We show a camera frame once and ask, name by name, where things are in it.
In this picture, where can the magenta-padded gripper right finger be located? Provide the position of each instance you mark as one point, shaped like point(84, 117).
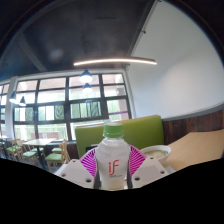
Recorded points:
point(137, 160)

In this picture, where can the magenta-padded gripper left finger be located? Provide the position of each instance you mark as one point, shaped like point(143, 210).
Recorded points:
point(88, 161)

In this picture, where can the white bottle with green cap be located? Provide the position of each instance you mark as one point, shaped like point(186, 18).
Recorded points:
point(112, 160)

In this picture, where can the white ceramic bowl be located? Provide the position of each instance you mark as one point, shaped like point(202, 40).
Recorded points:
point(156, 152)

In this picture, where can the green upholstered booth bench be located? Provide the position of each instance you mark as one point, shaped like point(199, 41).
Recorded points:
point(143, 131)

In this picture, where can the group of green-seated wooden chairs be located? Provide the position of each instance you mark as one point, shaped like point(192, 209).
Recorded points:
point(55, 156)

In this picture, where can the wooden dining table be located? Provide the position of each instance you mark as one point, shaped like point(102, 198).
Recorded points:
point(38, 141)

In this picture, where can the group of dark pendant lamps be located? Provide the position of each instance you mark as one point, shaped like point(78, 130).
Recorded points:
point(86, 77)

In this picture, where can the long curved linear ceiling light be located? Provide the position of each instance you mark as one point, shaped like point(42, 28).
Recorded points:
point(116, 61)

